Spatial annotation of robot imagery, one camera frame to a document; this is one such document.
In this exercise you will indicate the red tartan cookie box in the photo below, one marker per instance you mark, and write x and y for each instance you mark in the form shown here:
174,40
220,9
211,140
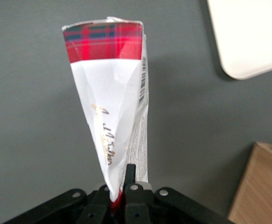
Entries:
108,93

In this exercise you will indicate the white rectangular tray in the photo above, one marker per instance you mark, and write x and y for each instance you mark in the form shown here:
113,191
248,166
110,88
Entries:
248,35

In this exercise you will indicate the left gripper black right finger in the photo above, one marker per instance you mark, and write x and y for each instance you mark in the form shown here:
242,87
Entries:
133,200

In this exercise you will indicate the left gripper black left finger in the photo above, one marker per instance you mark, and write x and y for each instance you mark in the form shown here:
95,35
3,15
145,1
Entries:
96,205

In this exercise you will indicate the wooden board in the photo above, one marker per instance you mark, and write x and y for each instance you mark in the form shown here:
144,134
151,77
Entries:
259,186

